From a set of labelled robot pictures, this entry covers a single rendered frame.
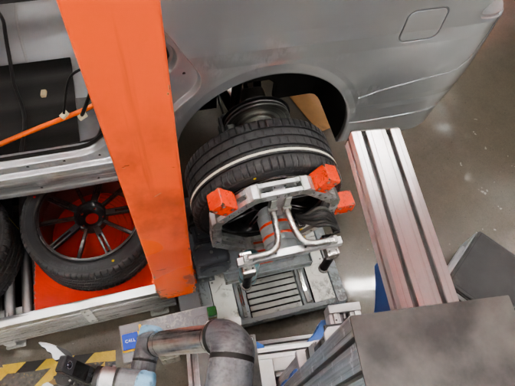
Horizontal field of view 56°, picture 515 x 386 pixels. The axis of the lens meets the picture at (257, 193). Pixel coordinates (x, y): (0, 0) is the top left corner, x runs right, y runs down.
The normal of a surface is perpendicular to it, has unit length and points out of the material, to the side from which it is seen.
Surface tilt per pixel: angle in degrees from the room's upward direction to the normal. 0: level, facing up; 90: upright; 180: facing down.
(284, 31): 90
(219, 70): 90
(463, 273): 0
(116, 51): 90
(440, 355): 0
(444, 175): 0
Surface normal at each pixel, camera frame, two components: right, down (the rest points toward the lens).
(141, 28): 0.25, 0.86
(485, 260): 0.07, -0.48
